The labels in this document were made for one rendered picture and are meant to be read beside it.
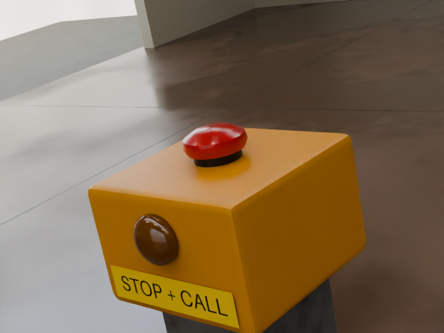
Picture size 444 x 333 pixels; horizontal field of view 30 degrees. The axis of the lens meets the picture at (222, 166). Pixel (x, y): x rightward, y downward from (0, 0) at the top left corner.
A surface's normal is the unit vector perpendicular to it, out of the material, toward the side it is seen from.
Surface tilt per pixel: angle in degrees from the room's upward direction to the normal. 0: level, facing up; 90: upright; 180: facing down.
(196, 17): 90
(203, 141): 30
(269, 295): 90
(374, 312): 0
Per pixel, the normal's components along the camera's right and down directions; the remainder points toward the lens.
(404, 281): -0.18, -0.93
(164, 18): 0.78, 0.05
